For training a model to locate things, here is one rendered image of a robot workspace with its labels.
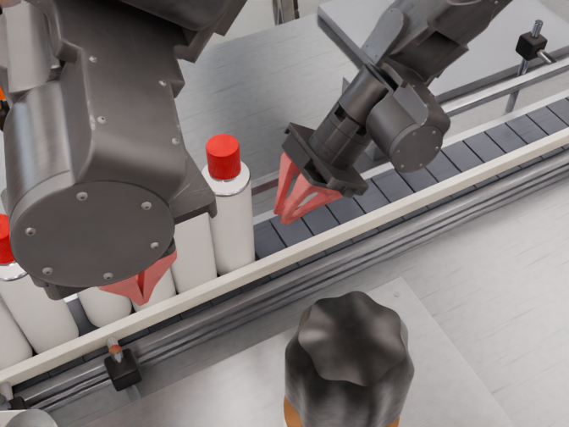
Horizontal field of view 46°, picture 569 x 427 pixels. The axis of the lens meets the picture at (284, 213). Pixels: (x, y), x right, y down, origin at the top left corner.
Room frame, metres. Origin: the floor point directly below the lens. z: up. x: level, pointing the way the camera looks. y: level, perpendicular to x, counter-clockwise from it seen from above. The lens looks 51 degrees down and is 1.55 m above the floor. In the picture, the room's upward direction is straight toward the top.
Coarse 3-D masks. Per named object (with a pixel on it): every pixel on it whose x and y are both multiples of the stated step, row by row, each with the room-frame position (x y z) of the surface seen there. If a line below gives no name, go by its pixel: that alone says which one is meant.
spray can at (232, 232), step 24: (216, 144) 0.47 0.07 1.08; (216, 168) 0.45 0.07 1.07; (240, 168) 0.46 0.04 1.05; (216, 192) 0.44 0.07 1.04; (240, 192) 0.45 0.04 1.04; (216, 216) 0.44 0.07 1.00; (240, 216) 0.45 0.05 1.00; (216, 240) 0.45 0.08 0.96; (240, 240) 0.44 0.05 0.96; (216, 264) 0.45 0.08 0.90; (240, 264) 0.44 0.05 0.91
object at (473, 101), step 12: (564, 60) 0.75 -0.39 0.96; (540, 72) 0.73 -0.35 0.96; (552, 72) 0.73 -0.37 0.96; (504, 84) 0.70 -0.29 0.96; (516, 84) 0.70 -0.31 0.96; (528, 84) 0.71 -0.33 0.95; (480, 96) 0.68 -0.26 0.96; (492, 96) 0.68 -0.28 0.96; (504, 96) 0.69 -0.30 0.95; (444, 108) 0.65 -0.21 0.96; (456, 108) 0.66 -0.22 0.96; (468, 108) 0.67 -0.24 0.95; (372, 144) 0.59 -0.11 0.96; (252, 180) 0.53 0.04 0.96; (264, 180) 0.53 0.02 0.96; (276, 180) 0.53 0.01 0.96; (252, 192) 0.52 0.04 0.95
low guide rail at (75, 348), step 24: (552, 144) 0.64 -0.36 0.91; (480, 168) 0.59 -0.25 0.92; (504, 168) 0.60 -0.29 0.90; (432, 192) 0.55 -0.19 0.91; (384, 216) 0.52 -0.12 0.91; (312, 240) 0.48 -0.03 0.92; (336, 240) 0.48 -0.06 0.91; (264, 264) 0.44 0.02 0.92; (288, 264) 0.45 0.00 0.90; (216, 288) 0.41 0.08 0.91; (144, 312) 0.38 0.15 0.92; (168, 312) 0.38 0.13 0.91; (96, 336) 0.35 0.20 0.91; (120, 336) 0.36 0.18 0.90; (48, 360) 0.32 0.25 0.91
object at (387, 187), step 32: (512, 128) 0.70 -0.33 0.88; (544, 128) 0.70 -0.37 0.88; (448, 160) 0.64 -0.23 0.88; (480, 160) 0.64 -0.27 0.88; (384, 192) 0.58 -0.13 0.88; (320, 224) 0.53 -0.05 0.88; (384, 224) 0.53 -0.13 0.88; (256, 256) 0.48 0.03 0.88; (320, 256) 0.48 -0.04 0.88; (96, 352) 0.35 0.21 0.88; (32, 384) 0.31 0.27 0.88
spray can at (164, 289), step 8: (168, 272) 0.41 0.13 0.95; (160, 280) 0.40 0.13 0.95; (168, 280) 0.41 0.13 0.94; (160, 288) 0.39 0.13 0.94; (168, 288) 0.40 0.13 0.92; (152, 296) 0.39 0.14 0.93; (160, 296) 0.39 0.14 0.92; (168, 296) 0.40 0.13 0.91; (136, 304) 0.39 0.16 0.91; (144, 304) 0.39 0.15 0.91; (152, 304) 0.39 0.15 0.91; (136, 312) 0.40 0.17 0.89
